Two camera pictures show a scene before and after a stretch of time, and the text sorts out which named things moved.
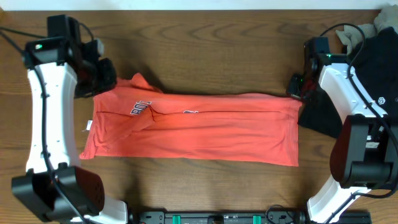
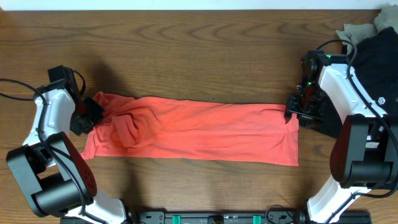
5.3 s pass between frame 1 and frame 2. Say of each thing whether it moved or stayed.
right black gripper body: moved
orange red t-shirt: moved
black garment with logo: stayed
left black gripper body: moved
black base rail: stayed
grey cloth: stayed
